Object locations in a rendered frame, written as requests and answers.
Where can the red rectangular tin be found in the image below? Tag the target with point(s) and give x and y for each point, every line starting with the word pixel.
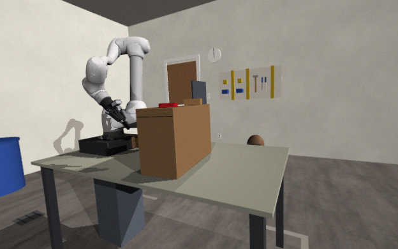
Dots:
pixel 163 105

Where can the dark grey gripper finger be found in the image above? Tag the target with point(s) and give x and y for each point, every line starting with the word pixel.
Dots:
pixel 120 112
pixel 117 117

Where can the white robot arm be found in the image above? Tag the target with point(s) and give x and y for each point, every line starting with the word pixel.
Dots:
pixel 96 73

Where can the brown wooden tool chest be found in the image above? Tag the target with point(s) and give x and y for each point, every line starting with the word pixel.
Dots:
pixel 172 140

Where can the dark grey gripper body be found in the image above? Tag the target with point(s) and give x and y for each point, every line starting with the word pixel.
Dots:
pixel 105 103

